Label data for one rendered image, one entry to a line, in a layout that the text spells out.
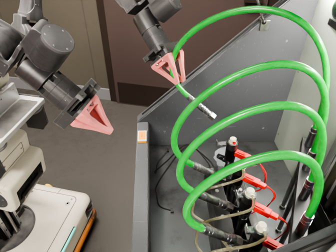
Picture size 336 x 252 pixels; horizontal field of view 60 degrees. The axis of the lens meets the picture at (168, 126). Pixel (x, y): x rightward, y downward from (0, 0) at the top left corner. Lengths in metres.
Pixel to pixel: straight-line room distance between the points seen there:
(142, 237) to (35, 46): 0.49
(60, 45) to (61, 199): 1.32
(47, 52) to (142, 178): 0.49
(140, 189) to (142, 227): 0.12
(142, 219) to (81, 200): 0.96
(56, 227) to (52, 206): 0.14
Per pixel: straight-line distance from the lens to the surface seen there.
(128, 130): 2.53
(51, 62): 0.54
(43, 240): 1.65
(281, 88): 1.09
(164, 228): 0.92
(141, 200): 0.83
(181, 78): 0.78
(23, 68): 0.58
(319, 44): 0.69
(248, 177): 0.70
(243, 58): 0.98
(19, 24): 1.07
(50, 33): 0.53
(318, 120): 0.54
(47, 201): 1.78
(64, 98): 0.57
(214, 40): 2.34
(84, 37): 2.72
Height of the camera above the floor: 1.62
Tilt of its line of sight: 39 degrees down
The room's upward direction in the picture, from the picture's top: straight up
